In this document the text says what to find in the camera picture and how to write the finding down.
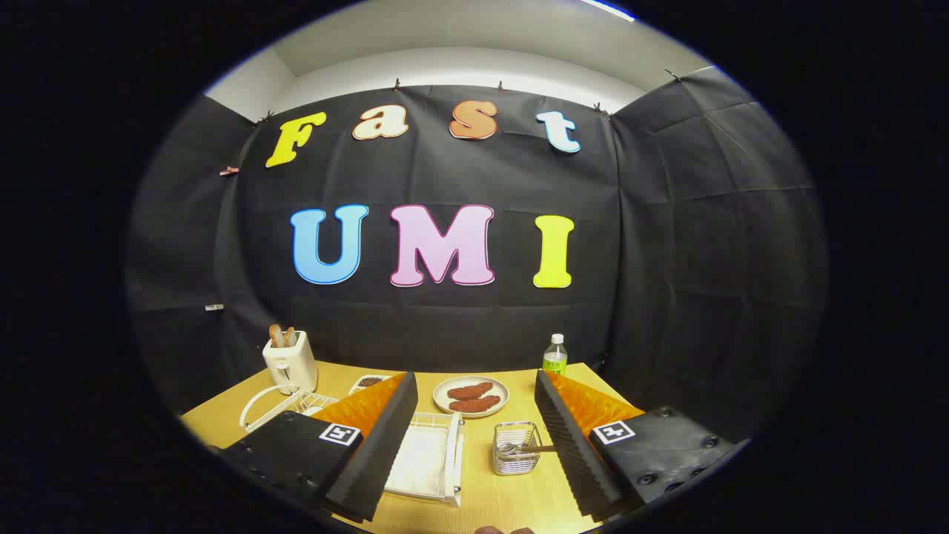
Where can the white plate with sausages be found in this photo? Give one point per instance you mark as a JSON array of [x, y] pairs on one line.
[[445, 406]]

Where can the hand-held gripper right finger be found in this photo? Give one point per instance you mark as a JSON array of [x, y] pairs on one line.
[[567, 445]]

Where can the white toaster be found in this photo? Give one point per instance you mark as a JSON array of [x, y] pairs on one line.
[[291, 363]]

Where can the brown sausage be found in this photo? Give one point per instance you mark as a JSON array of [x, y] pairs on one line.
[[469, 391], [474, 404]]

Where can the green label drink bottle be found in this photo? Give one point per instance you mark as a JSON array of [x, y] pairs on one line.
[[554, 360]]

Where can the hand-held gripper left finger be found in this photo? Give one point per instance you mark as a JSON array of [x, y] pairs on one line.
[[385, 437]]

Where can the black backdrop cloth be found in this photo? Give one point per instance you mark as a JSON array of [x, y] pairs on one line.
[[445, 326]]

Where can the white compartment tray with beans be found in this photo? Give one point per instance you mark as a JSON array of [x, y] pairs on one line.
[[367, 382]]

